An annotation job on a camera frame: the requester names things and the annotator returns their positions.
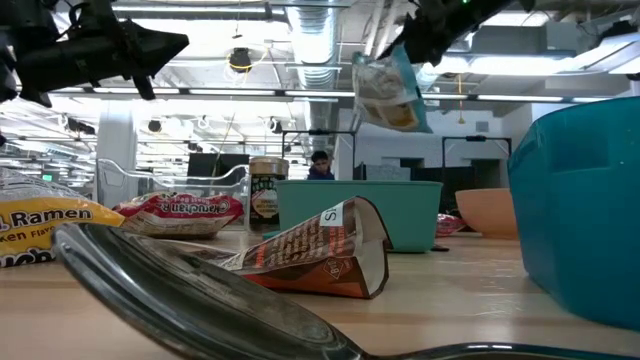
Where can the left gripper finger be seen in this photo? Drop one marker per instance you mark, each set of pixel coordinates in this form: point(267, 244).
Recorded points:
point(155, 47)
point(145, 87)

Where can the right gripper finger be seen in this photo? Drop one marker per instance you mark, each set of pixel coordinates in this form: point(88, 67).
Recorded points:
point(412, 42)

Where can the blue-edged clear noodle packet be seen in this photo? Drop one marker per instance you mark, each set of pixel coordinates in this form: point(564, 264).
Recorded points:
point(385, 95)

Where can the red Maruchan ramen packet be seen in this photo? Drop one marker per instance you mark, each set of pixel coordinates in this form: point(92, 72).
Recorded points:
point(185, 207)

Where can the beige-lid seasoning jar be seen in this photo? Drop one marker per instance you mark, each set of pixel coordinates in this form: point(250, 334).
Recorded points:
point(267, 195)

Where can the yellow chicken ramen packet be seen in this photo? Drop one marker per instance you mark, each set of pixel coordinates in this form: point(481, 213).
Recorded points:
point(45, 225)

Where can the lime chili ramen packet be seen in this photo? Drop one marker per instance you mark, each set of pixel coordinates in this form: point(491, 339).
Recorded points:
point(447, 225)

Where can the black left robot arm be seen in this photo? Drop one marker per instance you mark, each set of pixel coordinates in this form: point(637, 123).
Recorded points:
point(25, 15)

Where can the white building column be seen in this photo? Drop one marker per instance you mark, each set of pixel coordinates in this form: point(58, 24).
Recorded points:
point(116, 145)

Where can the clear plastic bin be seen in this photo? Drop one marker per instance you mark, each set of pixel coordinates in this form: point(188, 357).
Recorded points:
point(115, 185)

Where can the dark background monitor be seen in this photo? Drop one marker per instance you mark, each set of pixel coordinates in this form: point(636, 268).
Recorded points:
point(215, 165)

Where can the green exit sign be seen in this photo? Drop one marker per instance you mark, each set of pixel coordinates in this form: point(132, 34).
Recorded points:
point(47, 176)

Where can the person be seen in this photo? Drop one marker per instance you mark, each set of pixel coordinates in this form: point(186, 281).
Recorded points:
point(320, 170)

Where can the teal plastic container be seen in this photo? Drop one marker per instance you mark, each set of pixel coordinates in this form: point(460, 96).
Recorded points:
point(410, 215)

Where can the orange bowl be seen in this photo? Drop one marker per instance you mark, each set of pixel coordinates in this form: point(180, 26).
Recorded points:
point(485, 212)

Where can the dull steel spoon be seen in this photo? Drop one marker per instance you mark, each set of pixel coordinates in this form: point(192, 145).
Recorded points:
point(440, 248)

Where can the black spoon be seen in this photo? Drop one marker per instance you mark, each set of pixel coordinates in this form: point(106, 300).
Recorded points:
point(200, 310)

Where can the deep blue plastic tray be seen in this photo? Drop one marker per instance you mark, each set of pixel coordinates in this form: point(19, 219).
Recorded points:
point(580, 210)

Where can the brown torn snack packet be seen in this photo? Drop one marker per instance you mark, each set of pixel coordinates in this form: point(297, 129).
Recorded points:
point(310, 250)

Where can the black ceiling camera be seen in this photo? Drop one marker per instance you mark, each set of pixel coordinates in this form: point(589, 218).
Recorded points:
point(240, 60)

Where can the silver ventilation duct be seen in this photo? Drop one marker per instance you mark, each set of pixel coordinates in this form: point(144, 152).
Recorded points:
point(315, 40)

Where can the black background gantry frame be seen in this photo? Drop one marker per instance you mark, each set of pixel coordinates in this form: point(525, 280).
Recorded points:
point(475, 138)
point(320, 132)

